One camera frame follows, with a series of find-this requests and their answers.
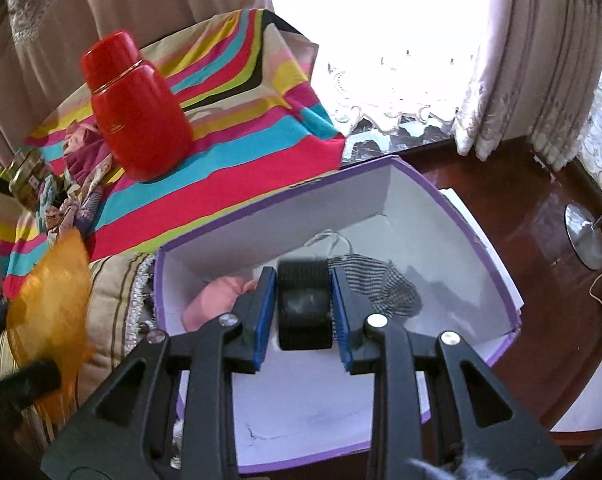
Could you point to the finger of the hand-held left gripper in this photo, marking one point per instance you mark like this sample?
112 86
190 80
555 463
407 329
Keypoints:
31 380

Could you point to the white box with purple edge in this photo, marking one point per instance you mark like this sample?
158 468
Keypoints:
431 240

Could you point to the light pink cloth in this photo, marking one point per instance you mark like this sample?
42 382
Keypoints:
211 305

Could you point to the person's left forearm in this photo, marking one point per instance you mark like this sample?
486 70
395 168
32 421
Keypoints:
46 300

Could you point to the dark window sill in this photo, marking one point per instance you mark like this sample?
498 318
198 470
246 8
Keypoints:
381 145

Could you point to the pile of assorted clothes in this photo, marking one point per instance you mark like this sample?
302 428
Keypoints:
86 160

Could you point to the red lidded jar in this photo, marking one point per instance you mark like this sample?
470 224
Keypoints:
141 125

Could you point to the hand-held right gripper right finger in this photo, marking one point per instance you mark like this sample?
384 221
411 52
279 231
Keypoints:
340 310

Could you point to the black white checkered cloth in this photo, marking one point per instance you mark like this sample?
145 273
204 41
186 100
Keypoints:
381 280

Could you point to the beige striped pillow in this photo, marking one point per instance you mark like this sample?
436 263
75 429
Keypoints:
116 300

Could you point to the silver floor lamp stand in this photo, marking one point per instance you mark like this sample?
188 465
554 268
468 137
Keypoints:
583 235

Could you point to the patterned beige curtain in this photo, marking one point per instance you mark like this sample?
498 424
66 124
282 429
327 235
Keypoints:
531 60

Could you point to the plain beige curtain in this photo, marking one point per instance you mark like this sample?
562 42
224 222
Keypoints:
56 60

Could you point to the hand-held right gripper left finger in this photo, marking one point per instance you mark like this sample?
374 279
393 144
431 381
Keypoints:
266 310

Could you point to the dark round container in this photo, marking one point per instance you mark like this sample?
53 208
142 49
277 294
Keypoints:
28 175

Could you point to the colourful striped blanket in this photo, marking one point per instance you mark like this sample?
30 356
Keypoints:
231 180

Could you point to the white lace sheer curtain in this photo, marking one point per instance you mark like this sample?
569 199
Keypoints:
381 60

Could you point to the grey fluffy cloth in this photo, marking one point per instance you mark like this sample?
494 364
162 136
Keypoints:
431 470

